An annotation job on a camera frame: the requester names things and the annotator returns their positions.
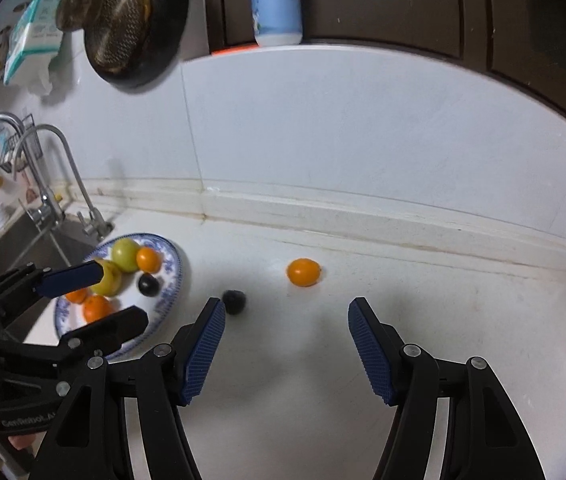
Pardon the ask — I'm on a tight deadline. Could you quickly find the large orange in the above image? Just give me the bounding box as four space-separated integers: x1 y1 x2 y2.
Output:
64 288 90 304

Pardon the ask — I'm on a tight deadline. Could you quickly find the small orange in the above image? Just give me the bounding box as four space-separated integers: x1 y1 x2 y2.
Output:
286 258 321 287
82 295 114 324

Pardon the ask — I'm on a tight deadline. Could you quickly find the yellow green pear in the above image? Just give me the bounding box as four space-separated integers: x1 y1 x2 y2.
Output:
90 259 123 297

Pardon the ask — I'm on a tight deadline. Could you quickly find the dark plum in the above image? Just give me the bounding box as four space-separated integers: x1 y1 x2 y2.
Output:
137 273 161 297
221 290 247 315

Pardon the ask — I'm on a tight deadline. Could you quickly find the green apple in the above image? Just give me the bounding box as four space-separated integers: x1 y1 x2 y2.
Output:
111 237 140 274

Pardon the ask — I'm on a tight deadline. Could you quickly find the person left hand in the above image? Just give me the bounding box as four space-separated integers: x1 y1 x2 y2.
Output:
9 434 37 451

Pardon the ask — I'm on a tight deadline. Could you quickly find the stainless steel sink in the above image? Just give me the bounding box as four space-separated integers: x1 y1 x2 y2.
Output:
0 209 102 344

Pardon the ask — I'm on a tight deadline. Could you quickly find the large chrome pull faucet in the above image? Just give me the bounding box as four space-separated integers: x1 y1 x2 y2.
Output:
0 112 66 226

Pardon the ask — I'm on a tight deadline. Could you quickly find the slim gooseneck faucet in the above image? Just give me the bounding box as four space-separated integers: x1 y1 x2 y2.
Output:
11 123 114 241

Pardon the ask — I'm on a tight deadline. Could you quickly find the blue white porcelain plate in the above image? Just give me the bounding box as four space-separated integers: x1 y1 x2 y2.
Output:
82 233 183 361

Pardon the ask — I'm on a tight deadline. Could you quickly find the green tissue box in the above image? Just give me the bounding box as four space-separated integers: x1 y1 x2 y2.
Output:
3 0 64 96

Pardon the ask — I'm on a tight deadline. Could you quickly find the brass perforated strainer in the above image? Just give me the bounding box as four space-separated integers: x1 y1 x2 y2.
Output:
85 0 151 74

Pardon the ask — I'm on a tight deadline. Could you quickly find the brass ladle cup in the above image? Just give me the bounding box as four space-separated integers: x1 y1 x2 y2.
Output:
56 0 104 32

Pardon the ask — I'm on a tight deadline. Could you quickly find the black frying pan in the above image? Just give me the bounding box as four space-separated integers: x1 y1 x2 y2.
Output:
88 0 190 89

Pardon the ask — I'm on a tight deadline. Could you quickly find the blue lotion pump bottle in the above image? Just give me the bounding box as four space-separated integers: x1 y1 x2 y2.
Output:
251 0 303 48

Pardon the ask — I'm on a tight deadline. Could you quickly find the black wire basket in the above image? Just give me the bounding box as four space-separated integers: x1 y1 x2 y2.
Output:
0 114 45 174

